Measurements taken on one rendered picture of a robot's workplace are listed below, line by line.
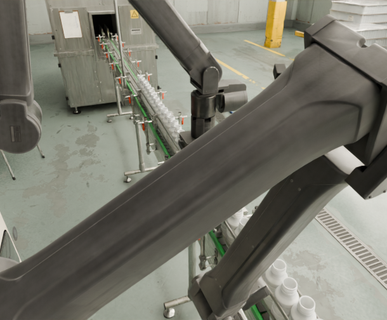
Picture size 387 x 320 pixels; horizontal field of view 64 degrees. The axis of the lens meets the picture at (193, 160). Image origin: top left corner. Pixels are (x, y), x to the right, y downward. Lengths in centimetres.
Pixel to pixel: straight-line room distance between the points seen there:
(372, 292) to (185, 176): 237
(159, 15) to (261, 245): 43
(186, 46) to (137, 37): 403
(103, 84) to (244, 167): 456
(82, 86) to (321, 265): 372
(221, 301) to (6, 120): 46
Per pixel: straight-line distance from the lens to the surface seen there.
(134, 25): 462
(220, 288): 48
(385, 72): 22
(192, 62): 64
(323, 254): 261
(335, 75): 22
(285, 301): 88
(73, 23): 454
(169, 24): 62
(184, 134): 74
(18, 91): 62
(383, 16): 828
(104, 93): 478
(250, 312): 103
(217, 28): 1106
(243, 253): 41
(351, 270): 259
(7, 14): 59
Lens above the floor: 183
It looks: 32 degrees down
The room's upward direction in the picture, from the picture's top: straight up
